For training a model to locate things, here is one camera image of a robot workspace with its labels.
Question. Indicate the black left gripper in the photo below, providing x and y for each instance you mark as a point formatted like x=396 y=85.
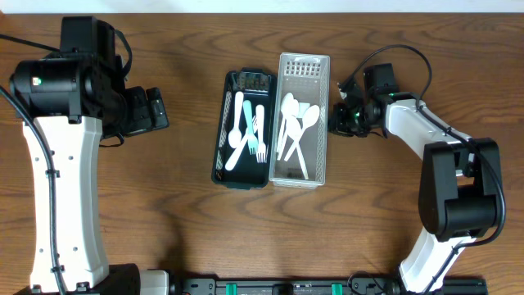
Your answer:
x=138 y=122

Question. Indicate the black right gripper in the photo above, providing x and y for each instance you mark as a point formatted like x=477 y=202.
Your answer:
x=336 y=122

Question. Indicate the white plastic spoon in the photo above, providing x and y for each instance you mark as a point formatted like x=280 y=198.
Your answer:
x=289 y=107
x=299 y=147
x=312 y=120

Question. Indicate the white plastic basket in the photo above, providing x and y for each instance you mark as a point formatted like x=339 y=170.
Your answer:
x=307 y=77

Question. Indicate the white plastic fork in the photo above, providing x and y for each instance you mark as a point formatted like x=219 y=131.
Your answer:
x=233 y=159
x=261 y=153
x=235 y=135

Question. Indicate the dark green plastic basket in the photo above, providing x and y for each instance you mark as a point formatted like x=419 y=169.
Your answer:
x=259 y=88

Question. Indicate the pale green plastic fork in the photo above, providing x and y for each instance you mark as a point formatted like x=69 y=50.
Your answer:
x=251 y=138

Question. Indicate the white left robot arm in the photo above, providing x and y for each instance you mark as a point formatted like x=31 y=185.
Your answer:
x=69 y=105

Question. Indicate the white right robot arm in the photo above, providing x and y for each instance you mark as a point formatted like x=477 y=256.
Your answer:
x=461 y=199

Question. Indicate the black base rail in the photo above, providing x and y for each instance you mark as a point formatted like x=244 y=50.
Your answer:
x=361 y=283

